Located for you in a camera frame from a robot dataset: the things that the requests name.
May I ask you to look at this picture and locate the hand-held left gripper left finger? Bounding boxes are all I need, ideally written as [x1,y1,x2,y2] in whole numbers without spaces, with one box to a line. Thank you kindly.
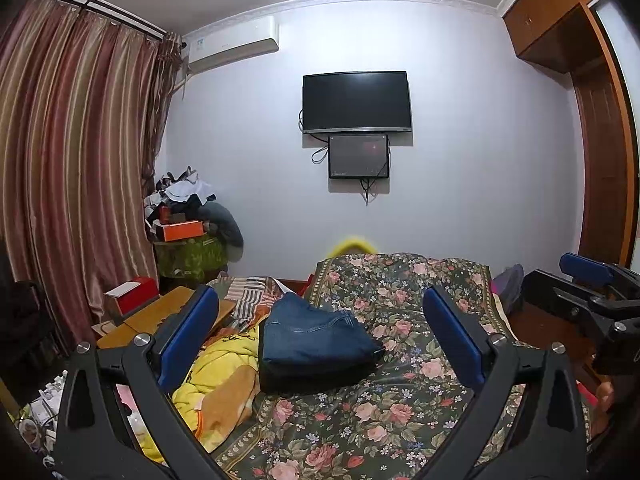
[52,284,231,480]

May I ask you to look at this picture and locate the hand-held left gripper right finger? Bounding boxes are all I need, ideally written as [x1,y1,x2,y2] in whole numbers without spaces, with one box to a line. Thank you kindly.
[422,285,590,480]

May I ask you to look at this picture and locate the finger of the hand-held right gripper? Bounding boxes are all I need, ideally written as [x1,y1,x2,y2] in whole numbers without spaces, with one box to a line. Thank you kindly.
[522,270,608,341]
[560,253,621,288]

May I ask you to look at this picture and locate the blue denim jacket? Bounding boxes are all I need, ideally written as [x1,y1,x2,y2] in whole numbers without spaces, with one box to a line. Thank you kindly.
[257,292,386,378]

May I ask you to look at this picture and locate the pile of clothes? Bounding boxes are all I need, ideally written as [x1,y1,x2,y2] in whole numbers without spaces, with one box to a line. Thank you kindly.
[145,165,219,226]

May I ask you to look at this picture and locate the person's right hand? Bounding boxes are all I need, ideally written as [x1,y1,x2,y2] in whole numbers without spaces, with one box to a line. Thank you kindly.
[597,377,619,412]

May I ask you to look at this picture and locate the wooden desk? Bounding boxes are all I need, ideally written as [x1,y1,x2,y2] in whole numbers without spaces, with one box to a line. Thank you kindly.
[95,285,236,351]

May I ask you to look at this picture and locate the yellow blanket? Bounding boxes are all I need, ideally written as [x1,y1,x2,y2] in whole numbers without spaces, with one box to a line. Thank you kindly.
[136,320,264,466]

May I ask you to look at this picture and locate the purple backpack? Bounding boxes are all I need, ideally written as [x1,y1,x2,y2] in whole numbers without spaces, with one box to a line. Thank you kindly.
[492,265,525,314]

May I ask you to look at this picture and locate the striped cloth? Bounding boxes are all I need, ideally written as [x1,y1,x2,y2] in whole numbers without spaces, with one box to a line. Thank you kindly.
[207,275,282,333]

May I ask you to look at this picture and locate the red box with white lid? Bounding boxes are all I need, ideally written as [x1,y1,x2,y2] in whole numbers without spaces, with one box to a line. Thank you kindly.
[104,276,160,326]

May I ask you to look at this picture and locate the floral bedspread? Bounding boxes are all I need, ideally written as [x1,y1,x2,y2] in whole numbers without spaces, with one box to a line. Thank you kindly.
[210,252,601,480]

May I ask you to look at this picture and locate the orange box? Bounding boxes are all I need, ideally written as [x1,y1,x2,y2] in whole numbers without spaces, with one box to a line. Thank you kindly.
[155,220,205,242]

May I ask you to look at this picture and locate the brown wooden door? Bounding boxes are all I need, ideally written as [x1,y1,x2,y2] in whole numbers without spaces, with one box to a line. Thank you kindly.
[571,2,640,266]

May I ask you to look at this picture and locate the black garment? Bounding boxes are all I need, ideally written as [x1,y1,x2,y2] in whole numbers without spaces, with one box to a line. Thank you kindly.
[257,347,386,395]

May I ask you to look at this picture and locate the yellow pillow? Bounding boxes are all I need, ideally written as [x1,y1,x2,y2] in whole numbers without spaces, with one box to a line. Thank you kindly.
[322,234,377,259]

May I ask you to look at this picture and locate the pile of small clutter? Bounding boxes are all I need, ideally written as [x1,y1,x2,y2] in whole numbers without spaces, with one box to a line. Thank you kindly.
[17,370,69,463]

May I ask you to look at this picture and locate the striped brown curtain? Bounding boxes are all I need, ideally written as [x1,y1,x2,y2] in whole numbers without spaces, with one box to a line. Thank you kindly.
[0,0,184,356]

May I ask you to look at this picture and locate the wooden overhead cabinet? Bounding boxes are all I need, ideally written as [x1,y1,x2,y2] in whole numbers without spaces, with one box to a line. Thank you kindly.
[502,0,607,62]

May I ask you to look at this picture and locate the white air conditioner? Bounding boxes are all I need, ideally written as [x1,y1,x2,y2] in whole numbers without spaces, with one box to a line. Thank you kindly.
[181,15,280,74]

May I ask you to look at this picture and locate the black hanging cables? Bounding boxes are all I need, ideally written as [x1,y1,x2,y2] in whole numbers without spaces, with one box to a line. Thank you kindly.
[361,177,382,207]

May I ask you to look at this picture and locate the small black wall monitor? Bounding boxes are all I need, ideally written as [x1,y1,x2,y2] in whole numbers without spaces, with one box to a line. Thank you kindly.
[328,133,390,180]

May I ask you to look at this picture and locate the black wall television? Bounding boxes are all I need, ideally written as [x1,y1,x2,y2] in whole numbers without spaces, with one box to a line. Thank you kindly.
[302,71,413,136]

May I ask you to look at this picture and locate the curtain rail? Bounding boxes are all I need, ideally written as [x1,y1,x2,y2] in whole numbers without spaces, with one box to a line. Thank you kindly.
[32,0,167,41]

